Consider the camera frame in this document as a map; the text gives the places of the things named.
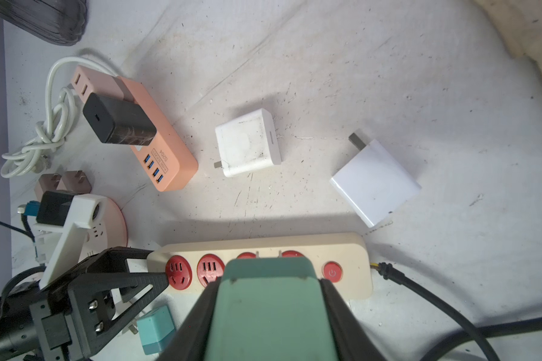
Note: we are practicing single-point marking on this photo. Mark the round pink power socket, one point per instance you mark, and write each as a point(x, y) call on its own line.
point(109, 231)

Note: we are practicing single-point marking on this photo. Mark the tall white USB charger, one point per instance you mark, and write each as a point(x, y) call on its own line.
point(248, 143)

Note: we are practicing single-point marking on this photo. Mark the small white USB charger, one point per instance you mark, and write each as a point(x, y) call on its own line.
point(373, 182)

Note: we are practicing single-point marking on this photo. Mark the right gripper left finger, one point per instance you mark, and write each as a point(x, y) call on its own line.
point(191, 339)

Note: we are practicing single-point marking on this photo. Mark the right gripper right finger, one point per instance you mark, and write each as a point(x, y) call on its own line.
point(351, 342)

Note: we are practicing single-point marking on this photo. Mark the cream red power strip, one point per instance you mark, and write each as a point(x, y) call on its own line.
point(340, 258)

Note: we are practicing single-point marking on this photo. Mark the dark ribbed vase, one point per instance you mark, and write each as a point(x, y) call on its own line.
point(58, 22)

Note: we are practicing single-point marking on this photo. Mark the black plug adapter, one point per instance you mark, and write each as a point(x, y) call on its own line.
point(117, 121)

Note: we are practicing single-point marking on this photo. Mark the beige work glove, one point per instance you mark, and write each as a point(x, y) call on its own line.
point(519, 24)

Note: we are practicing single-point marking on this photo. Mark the green USB charger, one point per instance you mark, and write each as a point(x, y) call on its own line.
point(270, 309)

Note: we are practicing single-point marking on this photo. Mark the pink dual USB charger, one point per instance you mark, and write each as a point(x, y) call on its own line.
point(86, 81)

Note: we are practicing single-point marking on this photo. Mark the orange USB power strip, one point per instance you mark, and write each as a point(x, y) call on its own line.
point(167, 160)

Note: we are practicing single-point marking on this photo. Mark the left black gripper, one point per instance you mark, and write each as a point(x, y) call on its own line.
point(80, 311)

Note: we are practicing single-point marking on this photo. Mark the teal USB charger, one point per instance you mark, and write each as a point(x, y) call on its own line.
point(156, 330)

